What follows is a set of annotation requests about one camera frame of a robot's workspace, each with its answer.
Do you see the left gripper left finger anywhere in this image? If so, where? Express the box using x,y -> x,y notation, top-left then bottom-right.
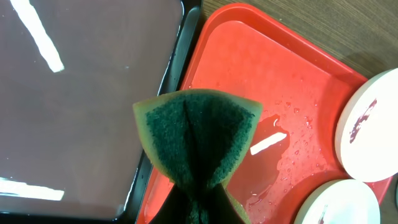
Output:
149,185 -> 192,224

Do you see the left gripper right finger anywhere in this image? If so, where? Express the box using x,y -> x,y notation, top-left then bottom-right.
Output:
206,184 -> 244,224

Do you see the green yellow sponge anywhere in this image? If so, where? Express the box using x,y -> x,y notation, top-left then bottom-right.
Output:
132,89 -> 262,223

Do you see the light blue plate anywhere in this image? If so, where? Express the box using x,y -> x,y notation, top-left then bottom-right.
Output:
294,179 -> 381,224

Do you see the white plate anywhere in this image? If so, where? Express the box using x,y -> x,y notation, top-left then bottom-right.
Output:
335,68 -> 397,182

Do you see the black tray with water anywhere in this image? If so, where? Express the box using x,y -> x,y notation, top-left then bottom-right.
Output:
1,0 -> 203,223

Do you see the red plastic tray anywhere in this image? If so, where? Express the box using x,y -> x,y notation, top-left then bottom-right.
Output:
135,2 -> 393,224

